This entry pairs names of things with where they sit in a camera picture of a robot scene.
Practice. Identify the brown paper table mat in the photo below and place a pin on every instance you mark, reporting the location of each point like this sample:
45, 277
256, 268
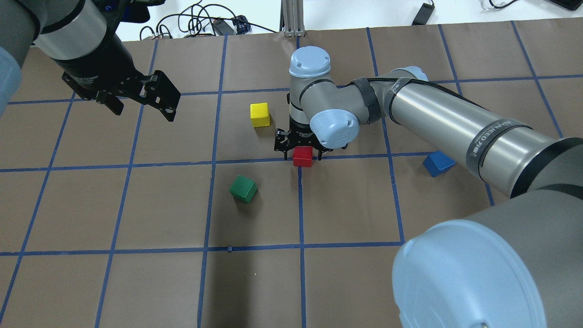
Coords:
127, 221

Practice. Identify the yellow wooden block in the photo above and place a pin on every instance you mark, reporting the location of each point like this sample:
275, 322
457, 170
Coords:
260, 115

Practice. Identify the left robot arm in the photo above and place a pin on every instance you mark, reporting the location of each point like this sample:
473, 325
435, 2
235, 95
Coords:
80, 36

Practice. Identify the aluminium frame post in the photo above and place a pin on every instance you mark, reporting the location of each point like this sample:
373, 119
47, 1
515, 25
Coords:
292, 18

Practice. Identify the blue wooden block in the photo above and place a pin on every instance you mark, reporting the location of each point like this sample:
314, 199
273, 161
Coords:
438, 163

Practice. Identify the black power adapter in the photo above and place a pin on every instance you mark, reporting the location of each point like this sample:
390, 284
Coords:
222, 28

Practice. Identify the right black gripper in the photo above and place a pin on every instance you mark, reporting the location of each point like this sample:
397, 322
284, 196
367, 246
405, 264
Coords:
299, 135

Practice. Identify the green wooden block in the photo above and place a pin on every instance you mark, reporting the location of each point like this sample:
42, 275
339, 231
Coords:
243, 189

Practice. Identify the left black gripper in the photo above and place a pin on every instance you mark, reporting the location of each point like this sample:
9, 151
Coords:
99, 60

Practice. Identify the red wooden block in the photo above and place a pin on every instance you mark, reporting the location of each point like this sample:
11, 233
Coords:
302, 156

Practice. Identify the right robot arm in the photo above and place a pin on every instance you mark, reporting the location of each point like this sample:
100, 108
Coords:
515, 265

